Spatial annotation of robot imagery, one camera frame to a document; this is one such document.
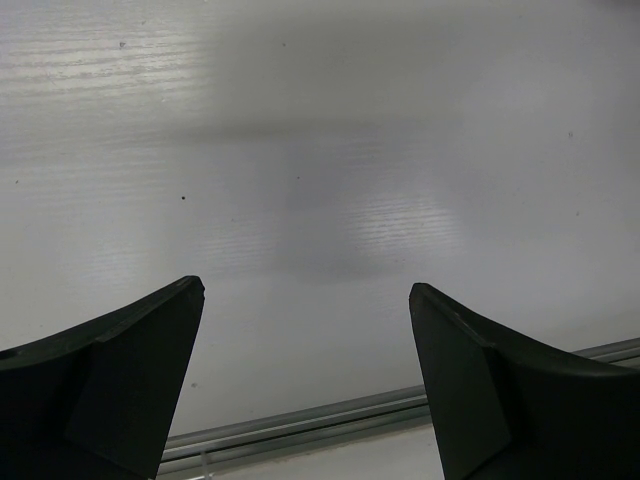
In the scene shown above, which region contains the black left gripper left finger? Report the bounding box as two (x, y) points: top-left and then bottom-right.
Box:
(1, 276), (205, 479)

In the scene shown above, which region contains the aluminium rail front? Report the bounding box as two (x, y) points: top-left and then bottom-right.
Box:
(158, 337), (640, 466)

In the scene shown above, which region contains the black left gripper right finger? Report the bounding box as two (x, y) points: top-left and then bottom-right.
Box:
(409, 283), (639, 479)

